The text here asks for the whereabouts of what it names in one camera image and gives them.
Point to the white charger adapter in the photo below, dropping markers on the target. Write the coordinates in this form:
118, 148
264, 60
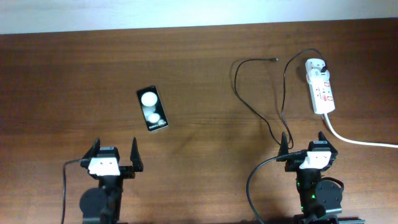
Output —
316, 76

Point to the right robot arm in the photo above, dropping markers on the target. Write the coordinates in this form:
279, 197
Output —
320, 197

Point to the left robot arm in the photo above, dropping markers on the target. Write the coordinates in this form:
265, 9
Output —
102, 204

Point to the white power strip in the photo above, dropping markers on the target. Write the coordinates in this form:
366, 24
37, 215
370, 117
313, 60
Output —
321, 94

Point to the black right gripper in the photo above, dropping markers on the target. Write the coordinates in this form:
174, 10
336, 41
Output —
293, 164

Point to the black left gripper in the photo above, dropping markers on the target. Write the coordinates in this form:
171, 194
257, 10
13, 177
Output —
129, 171

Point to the black smartphone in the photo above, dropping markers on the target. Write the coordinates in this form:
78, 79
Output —
152, 109

